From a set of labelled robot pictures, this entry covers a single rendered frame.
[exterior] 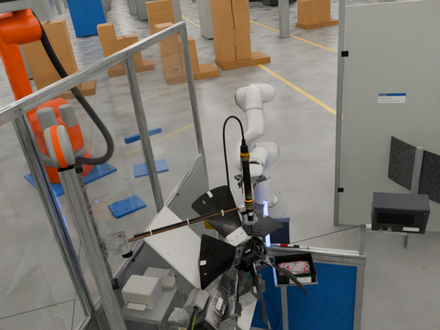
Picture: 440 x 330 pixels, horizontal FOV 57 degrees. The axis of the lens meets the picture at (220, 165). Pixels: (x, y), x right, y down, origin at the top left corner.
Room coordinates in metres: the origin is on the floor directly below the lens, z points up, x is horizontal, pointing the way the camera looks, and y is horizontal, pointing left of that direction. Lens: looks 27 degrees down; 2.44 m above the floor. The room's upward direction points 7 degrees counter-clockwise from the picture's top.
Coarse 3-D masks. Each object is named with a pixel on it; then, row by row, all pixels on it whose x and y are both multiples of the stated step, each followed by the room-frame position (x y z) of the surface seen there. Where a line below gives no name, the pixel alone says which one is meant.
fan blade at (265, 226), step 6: (258, 216) 1.78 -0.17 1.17; (258, 222) 1.73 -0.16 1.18; (264, 222) 1.73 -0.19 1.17; (270, 222) 1.74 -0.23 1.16; (276, 222) 1.76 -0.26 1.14; (246, 228) 1.68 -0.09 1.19; (252, 228) 1.68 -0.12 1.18; (258, 228) 1.67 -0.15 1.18; (264, 228) 1.67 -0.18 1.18; (270, 228) 1.68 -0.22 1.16; (276, 228) 1.70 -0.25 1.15; (258, 234) 1.61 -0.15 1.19; (264, 234) 1.61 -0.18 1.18
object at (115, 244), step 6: (114, 234) 1.43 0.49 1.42; (120, 234) 1.43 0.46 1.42; (102, 240) 1.39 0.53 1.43; (108, 240) 1.39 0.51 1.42; (114, 240) 1.39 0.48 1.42; (120, 240) 1.38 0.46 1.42; (126, 240) 1.39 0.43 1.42; (108, 246) 1.37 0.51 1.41; (114, 246) 1.37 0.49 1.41; (120, 246) 1.38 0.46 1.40; (126, 246) 1.39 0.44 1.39; (108, 252) 1.37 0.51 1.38; (114, 252) 1.37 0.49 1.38; (120, 252) 1.38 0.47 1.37; (126, 252) 1.38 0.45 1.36
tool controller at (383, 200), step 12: (384, 192) 1.74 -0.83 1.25; (372, 204) 1.77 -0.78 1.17; (384, 204) 1.67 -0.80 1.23; (396, 204) 1.65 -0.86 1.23; (408, 204) 1.64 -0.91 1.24; (420, 204) 1.62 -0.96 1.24; (372, 216) 1.71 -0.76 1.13; (384, 216) 1.66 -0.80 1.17; (396, 216) 1.63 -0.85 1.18; (408, 216) 1.62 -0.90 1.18; (420, 216) 1.60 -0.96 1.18; (372, 228) 1.70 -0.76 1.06; (384, 228) 1.68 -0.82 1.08; (396, 228) 1.66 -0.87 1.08; (408, 228) 1.64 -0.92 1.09; (420, 228) 1.62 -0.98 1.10
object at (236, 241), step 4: (240, 228) 1.56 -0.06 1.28; (232, 232) 1.54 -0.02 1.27; (236, 232) 1.54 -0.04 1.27; (240, 232) 1.54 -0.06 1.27; (244, 232) 1.54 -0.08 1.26; (228, 236) 1.53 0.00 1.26; (232, 236) 1.53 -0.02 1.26; (240, 236) 1.53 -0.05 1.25; (244, 236) 1.53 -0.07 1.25; (228, 240) 1.52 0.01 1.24; (232, 240) 1.52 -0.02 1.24; (236, 240) 1.52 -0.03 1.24; (240, 240) 1.52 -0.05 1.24; (232, 244) 1.51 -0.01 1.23; (236, 244) 1.51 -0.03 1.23
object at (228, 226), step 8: (216, 192) 1.68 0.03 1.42; (224, 192) 1.69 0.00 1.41; (200, 200) 1.64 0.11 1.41; (208, 200) 1.65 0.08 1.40; (216, 200) 1.65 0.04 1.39; (224, 200) 1.65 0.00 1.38; (232, 200) 1.66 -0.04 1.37; (192, 208) 1.61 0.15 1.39; (200, 208) 1.61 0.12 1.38; (208, 208) 1.62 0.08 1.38; (216, 208) 1.62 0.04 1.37; (232, 208) 1.63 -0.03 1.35; (224, 216) 1.59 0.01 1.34; (232, 216) 1.59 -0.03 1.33; (216, 224) 1.57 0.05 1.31; (224, 224) 1.57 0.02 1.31; (232, 224) 1.57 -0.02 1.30; (240, 224) 1.57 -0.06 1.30; (224, 232) 1.54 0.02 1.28
